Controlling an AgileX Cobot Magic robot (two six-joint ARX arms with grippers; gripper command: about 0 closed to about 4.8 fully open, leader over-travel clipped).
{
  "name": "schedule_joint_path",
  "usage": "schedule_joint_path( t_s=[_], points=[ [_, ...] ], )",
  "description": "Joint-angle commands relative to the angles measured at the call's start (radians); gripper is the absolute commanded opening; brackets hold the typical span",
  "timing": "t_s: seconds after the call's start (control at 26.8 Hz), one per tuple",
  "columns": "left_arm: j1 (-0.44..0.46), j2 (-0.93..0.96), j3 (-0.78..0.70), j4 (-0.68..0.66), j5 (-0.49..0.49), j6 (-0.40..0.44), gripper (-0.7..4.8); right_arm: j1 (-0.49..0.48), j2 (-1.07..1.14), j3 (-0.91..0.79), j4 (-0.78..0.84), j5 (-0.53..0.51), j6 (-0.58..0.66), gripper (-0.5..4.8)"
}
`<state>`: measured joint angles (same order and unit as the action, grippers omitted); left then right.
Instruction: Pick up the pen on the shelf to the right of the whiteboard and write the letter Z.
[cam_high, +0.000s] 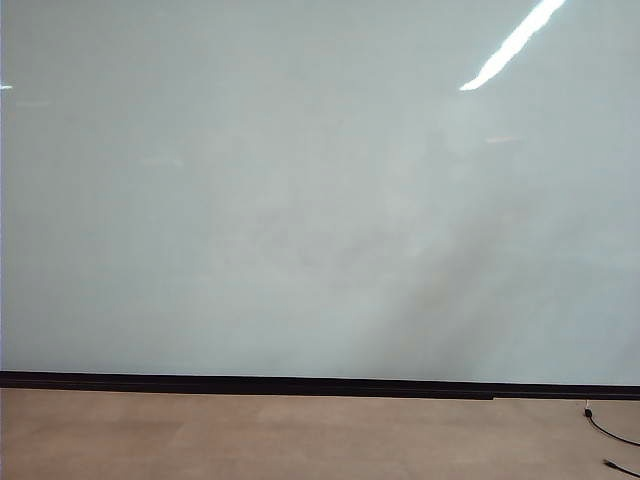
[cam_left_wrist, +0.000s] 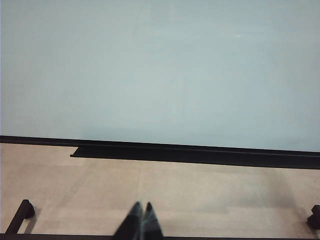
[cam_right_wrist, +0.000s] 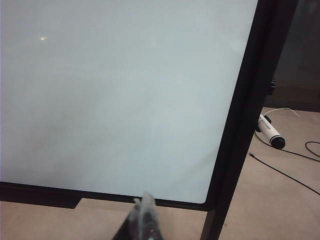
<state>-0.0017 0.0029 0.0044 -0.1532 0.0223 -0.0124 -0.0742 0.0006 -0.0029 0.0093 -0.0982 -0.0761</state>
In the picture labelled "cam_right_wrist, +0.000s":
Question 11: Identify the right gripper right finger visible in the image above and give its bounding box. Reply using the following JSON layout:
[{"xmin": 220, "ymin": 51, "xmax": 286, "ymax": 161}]
[{"xmin": 139, "ymin": 190, "xmax": 165, "ymax": 240}]

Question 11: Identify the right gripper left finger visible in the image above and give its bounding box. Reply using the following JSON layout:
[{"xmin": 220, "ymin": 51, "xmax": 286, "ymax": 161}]
[{"xmin": 113, "ymin": 197, "xmax": 144, "ymax": 240}]

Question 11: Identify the white marker pen black cap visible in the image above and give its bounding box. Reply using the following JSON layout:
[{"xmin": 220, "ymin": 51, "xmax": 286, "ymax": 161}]
[{"xmin": 255, "ymin": 112, "xmax": 286, "ymax": 150}]

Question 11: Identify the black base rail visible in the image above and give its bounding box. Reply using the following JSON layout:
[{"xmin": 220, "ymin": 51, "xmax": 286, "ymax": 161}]
[{"xmin": 0, "ymin": 186, "xmax": 81, "ymax": 210}]

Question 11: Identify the white whiteboard with black frame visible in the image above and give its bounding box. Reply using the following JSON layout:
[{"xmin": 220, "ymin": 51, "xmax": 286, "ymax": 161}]
[{"xmin": 0, "ymin": 0, "xmax": 276, "ymax": 211}]

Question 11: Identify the black whiteboard stand post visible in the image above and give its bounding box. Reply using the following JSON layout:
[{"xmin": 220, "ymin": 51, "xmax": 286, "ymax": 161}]
[{"xmin": 203, "ymin": 0, "xmax": 300, "ymax": 240}]

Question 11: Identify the black cable with free plug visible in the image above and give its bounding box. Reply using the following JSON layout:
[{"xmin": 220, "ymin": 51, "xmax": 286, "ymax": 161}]
[{"xmin": 249, "ymin": 152, "xmax": 320, "ymax": 196}]

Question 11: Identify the black looping cable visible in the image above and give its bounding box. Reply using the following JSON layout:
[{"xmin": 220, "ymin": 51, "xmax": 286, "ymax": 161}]
[{"xmin": 254, "ymin": 128, "xmax": 320, "ymax": 162}]

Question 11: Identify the thin white wire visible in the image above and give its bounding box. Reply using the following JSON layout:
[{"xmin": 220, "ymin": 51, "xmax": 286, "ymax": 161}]
[{"xmin": 261, "ymin": 107, "xmax": 301, "ymax": 120}]

